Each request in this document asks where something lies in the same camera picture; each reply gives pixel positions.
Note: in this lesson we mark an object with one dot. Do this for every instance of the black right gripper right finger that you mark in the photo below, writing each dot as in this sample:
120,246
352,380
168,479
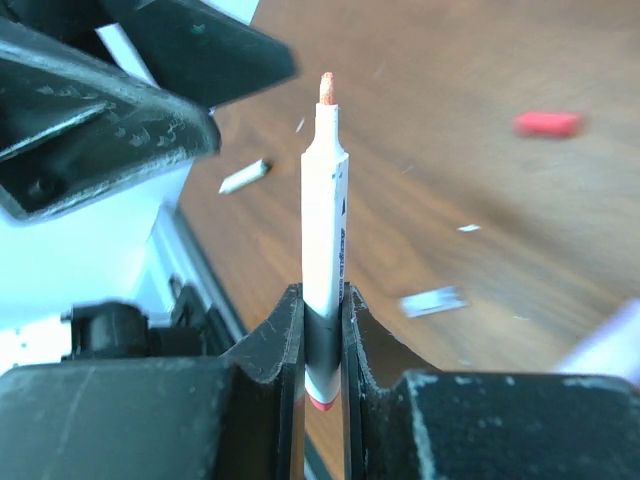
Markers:
405,419

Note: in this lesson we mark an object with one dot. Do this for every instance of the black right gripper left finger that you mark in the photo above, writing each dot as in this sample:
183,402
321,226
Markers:
130,401

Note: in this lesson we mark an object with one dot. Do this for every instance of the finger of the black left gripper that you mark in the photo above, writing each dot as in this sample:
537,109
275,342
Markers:
75,129
194,50

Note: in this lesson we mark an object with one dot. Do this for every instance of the white red marker pen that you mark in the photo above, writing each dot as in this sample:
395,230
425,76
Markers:
324,202

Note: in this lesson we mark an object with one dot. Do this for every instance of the pink highlighter pen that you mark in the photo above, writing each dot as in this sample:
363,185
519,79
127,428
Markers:
613,349

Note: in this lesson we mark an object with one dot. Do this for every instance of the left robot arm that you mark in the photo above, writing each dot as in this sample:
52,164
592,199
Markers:
122,247

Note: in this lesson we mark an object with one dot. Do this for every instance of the white black marker pen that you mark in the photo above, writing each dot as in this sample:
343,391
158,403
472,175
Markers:
244,177

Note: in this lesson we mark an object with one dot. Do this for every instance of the clear pen cap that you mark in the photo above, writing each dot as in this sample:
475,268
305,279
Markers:
432,301

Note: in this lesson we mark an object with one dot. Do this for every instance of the red pen cap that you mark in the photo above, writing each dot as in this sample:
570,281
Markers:
548,124

